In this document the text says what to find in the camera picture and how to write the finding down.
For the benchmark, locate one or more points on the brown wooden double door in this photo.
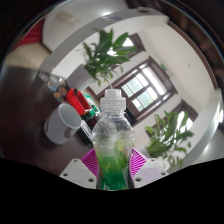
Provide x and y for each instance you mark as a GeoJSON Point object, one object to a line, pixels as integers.
{"type": "Point", "coordinates": [143, 88]}

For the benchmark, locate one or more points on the black chair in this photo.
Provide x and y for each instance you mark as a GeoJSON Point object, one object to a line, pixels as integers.
{"type": "Point", "coordinates": [130, 115]}

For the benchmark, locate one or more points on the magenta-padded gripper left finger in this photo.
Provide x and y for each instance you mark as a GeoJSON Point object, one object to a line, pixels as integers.
{"type": "Point", "coordinates": [89, 163]}

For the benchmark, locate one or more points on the round printed badge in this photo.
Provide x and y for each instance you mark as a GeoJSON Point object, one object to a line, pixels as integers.
{"type": "Point", "coordinates": [59, 96]}
{"type": "Point", "coordinates": [52, 85]}
{"type": "Point", "coordinates": [44, 76]}

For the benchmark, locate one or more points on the green exit sign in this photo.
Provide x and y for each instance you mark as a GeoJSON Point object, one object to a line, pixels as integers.
{"type": "Point", "coordinates": [163, 66]}

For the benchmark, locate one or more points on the clear bottle with green drink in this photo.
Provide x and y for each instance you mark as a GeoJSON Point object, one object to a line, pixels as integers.
{"type": "Point", "coordinates": [112, 150]}

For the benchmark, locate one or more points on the white mug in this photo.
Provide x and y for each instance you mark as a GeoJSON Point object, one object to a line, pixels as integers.
{"type": "Point", "coordinates": [61, 125]}

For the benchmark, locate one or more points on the brown wooden framed window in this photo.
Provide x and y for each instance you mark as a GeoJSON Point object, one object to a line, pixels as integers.
{"type": "Point", "coordinates": [128, 42]}
{"type": "Point", "coordinates": [186, 116]}

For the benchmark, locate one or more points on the red carpeted staircase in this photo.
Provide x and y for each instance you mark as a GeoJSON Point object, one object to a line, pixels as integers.
{"type": "Point", "coordinates": [33, 35]}

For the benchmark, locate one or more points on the green box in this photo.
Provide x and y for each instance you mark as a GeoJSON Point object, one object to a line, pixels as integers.
{"type": "Point", "coordinates": [91, 111]}

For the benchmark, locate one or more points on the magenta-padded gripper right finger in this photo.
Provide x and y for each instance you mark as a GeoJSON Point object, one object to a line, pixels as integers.
{"type": "Point", "coordinates": [137, 161]}

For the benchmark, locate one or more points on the red box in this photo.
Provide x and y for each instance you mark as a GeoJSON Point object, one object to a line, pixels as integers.
{"type": "Point", "coordinates": [76, 100]}

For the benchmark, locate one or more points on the green plant in white pot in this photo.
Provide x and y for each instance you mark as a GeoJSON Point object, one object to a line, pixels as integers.
{"type": "Point", "coordinates": [103, 56]}
{"type": "Point", "coordinates": [166, 133]}

